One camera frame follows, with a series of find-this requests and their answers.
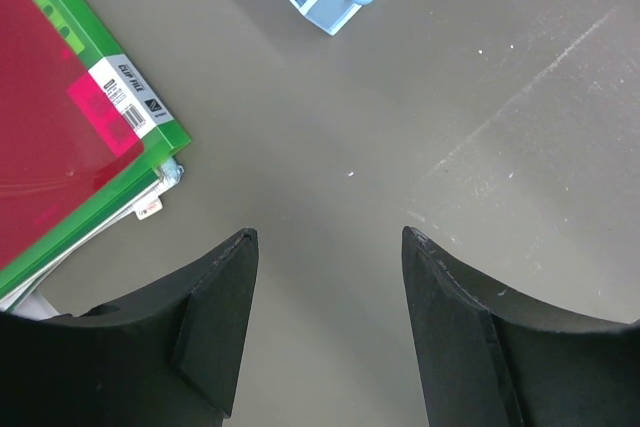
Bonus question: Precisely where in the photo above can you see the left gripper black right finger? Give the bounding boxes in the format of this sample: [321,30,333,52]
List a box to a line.
[401,227,639,426]

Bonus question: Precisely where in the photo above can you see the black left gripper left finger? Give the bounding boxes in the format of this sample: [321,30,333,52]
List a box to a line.
[1,228,258,426]

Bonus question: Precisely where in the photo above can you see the green ring binder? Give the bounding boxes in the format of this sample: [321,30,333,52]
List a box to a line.
[1,0,190,318]

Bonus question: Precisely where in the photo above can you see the red ring binder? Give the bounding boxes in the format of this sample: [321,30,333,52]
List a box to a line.
[1,0,144,266]

